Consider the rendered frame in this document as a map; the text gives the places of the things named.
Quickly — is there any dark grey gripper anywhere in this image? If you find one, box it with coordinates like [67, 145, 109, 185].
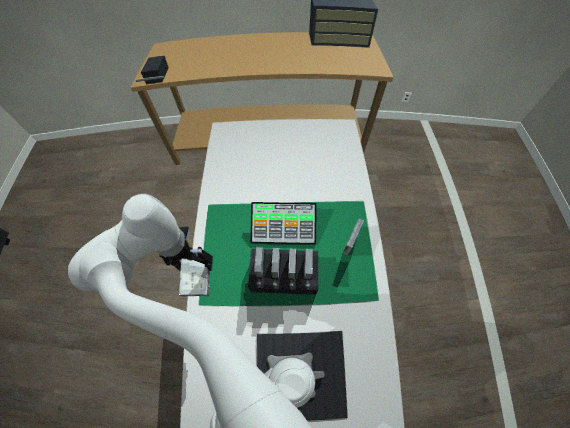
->
[160, 239, 213, 271]

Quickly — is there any green bench mat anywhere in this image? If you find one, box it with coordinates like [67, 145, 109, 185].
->
[199, 201, 379, 306]

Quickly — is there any black status display screen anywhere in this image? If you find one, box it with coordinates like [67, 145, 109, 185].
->
[251, 202, 316, 244]

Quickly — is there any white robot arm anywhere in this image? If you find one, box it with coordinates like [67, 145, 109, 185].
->
[68, 194, 324, 428]

